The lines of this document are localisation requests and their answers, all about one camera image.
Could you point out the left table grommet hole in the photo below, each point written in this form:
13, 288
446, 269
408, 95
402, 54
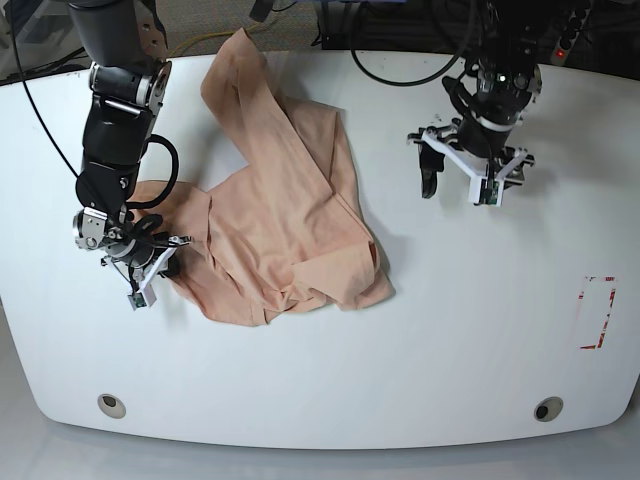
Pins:
111, 406

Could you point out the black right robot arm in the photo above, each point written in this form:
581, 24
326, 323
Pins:
127, 44

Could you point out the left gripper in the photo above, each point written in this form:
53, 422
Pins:
487, 116

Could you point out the red tape rectangle marker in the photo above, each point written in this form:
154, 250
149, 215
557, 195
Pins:
594, 310

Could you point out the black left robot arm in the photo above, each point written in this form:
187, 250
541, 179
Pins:
510, 34

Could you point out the table grommet hole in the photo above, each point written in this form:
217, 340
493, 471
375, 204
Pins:
111, 406
548, 409

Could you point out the right table grommet hole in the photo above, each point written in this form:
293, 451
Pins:
548, 409

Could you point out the peach T-shirt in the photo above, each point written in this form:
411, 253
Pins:
285, 233

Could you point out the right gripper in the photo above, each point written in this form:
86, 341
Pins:
93, 230

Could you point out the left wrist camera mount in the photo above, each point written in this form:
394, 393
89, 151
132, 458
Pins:
488, 178

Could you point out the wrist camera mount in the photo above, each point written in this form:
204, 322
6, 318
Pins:
150, 270
488, 178

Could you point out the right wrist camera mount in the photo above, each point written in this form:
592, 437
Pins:
150, 270

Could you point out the white power strip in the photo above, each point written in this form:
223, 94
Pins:
570, 27

